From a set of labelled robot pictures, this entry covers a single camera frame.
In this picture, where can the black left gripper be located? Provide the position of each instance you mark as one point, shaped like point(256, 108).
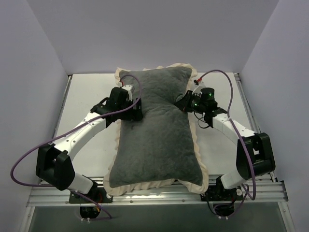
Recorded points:
point(134, 112)

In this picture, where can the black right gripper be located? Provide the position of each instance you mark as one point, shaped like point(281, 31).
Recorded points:
point(184, 102)

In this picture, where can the grey and cream pillowcase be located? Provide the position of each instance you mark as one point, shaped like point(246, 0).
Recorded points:
point(162, 147)

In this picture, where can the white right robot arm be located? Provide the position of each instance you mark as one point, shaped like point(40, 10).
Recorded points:
point(254, 155)

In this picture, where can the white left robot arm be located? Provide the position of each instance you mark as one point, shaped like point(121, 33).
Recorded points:
point(54, 160)

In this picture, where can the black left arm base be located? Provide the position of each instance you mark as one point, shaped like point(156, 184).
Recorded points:
point(96, 196)

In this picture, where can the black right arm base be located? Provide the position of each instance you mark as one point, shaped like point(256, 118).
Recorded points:
point(221, 201)

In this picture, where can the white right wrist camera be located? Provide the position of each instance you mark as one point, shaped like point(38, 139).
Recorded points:
point(199, 85)

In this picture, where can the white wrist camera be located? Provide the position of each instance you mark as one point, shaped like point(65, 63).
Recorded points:
point(130, 90)
point(199, 85)

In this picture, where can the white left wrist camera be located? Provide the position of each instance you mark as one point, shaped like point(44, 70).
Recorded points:
point(130, 90)

